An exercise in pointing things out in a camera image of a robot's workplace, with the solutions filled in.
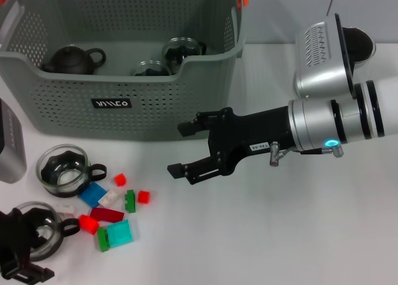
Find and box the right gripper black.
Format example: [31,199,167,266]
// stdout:
[167,105,299,187]

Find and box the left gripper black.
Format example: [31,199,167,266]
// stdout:
[0,207,56,283]

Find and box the glass teacup black holder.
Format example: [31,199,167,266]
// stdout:
[35,144,108,199]
[133,59,172,77]
[12,200,81,263]
[161,37,208,74]

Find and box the grey perforated plastic storage bin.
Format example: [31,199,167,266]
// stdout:
[0,0,249,142]

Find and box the white toy brick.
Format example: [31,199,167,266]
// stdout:
[54,203,77,219]
[98,187,124,208]

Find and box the bright red toy brick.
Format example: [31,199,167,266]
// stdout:
[78,214,100,235]

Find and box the green toy brick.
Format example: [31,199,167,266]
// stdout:
[123,189,137,213]
[96,226,111,253]

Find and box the dark red curved brick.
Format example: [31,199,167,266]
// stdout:
[89,207,125,223]

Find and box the teal square toy plate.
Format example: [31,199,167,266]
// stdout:
[106,220,133,249]

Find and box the blue toy brick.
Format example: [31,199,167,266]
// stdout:
[78,182,108,208]

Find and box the dark clay teapot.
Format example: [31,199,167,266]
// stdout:
[40,45,107,75]

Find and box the right gripper cable with connectors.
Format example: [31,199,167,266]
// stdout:
[269,141,345,167]

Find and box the glass teapot black handle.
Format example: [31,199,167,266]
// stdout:
[340,25,377,77]

